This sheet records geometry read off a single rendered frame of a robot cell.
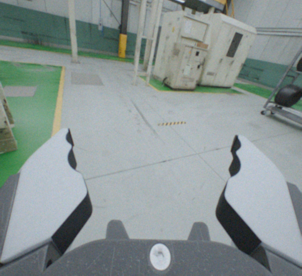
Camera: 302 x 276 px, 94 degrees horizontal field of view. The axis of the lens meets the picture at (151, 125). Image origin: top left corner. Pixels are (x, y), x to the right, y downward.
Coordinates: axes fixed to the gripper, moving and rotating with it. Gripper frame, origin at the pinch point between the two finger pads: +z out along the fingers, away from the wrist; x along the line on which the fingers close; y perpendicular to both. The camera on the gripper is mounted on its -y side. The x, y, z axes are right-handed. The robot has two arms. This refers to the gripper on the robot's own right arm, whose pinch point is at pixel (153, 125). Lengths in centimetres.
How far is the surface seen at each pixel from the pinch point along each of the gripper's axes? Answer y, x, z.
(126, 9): -149, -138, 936
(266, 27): -112, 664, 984
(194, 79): 86, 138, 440
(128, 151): 104, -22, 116
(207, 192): 115, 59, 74
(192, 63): 40, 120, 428
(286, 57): 29, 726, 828
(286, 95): 87, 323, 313
